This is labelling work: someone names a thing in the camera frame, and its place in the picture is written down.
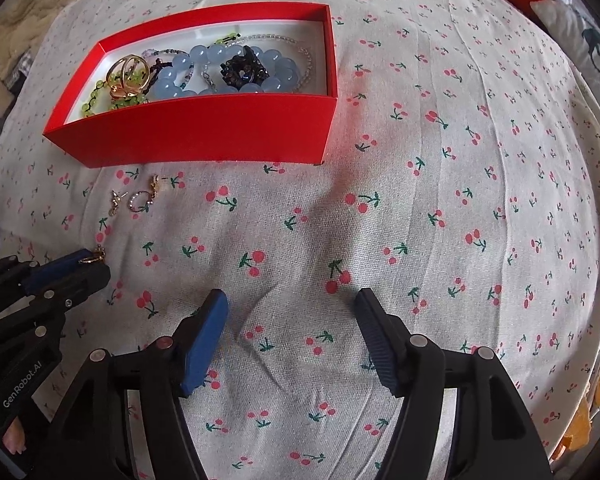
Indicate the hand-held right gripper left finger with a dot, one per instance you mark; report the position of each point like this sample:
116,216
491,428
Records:
205,345

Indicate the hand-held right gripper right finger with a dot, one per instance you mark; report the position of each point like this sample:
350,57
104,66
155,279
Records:
380,340

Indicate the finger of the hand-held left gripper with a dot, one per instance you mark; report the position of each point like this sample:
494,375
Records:
55,267
80,285

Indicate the gold hoop earring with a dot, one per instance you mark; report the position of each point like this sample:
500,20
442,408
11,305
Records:
149,203

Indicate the red cardboard box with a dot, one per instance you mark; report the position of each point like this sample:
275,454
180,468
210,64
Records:
205,130

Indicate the black hair clip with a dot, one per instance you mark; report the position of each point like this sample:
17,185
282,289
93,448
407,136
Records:
242,67

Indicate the person's left hand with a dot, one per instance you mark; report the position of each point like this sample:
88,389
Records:
15,440

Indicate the beige blanket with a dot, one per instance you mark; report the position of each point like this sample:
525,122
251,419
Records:
10,35

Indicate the deer print pillow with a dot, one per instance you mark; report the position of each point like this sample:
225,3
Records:
580,35

